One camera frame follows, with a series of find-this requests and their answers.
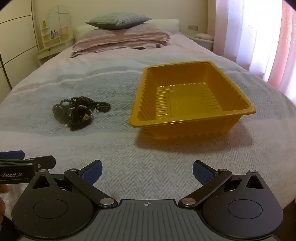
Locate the cream vanity table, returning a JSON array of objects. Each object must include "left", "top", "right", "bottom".
[{"left": 36, "top": 21, "right": 75, "bottom": 65}]

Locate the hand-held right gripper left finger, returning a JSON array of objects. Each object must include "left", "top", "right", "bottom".
[{"left": 28, "top": 159, "right": 118, "bottom": 208}]

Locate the pink folded blanket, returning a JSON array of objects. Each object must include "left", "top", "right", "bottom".
[{"left": 70, "top": 28, "right": 171, "bottom": 58}]

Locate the pink curtain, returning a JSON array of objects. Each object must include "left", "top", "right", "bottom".
[{"left": 208, "top": 0, "right": 296, "bottom": 112}]

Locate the white pillow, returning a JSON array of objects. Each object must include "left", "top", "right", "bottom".
[{"left": 76, "top": 19, "right": 179, "bottom": 35}]

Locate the white bedside table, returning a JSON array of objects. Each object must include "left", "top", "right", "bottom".
[{"left": 188, "top": 36, "right": 214, "bottom": 50}]

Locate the black bangle bracelet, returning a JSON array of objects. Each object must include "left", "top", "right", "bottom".
[{"left": 69, "top": 109, "right": 95, "bottom": 131}]

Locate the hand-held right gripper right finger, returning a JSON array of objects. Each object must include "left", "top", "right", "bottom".
[{"left": 179, "top": 160, "right": 266, "bottom": 208}]

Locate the brown bead bracelet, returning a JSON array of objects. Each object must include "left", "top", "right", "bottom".
[{"left": 52, "top": 102, "right": 72, "bottom": 124}]

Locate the green pillow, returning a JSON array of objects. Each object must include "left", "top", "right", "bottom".
[{"left": 85, "top": 13, "right": 152, "bottom": 30}]

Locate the yellow plastic tray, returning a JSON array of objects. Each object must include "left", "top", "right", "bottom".
[{"left": 129, "top": 61, "right": 257, "bottom": 139}]

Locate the dark bead necklace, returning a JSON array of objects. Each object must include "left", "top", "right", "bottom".
[{"left": 59, "top": 96, "right": 111, "bottom": 114}]

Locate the cream wardrobe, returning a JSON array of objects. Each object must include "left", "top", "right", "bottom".
[{"left": 0, "top": 0, "right": 38, "bottom": 93}]

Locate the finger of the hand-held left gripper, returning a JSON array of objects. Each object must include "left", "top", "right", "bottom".
[
  {"left": 0, "top": 150, "right": 25, "bottom": 160},
  {"left": 0, "top": 156, "right": 56, "bottom": 172}
]

